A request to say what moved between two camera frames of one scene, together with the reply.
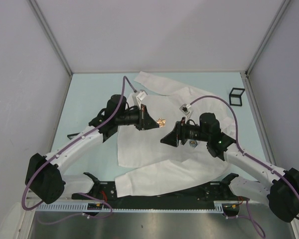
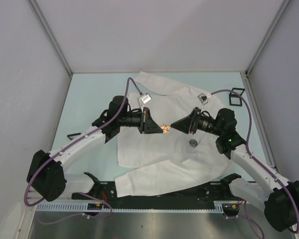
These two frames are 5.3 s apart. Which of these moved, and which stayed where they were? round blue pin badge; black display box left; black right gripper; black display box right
Moved: black right gripper
Stayed: black display box left; round blue pin badge; black display box right
